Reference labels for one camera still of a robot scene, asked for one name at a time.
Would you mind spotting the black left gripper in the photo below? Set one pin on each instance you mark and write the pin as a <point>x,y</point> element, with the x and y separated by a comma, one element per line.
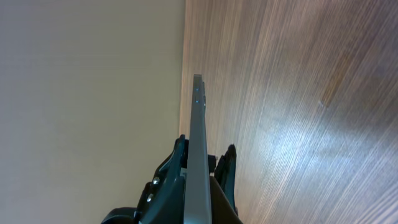
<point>162,200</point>

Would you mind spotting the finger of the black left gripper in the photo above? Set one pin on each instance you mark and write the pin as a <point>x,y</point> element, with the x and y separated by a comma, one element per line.
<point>223,207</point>

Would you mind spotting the teal screen Galaxy smartphone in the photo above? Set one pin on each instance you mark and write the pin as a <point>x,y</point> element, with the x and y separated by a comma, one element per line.
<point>197,205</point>

